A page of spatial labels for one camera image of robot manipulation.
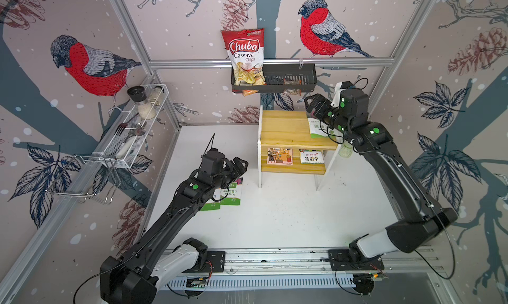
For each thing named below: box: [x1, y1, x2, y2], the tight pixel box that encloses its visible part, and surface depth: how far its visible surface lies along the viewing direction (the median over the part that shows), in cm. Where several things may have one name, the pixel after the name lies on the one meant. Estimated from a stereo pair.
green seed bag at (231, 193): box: [220, 177, 243, 206], surface depth 94 cm
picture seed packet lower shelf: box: [266, 147, 294, 166], surface depth 87 cm
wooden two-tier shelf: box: [257, 105, 342, 191], surface depth 79 cm
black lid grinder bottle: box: [127, 85, 157, 120], surface depth 77 cm
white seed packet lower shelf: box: [298, 149, 325, 165], surface depth 87 cm
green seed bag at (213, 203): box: [200, 187, 221, 211], surface depth 90 cm
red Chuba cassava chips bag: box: [220, 27, 267, 97], surface depth 85 cm
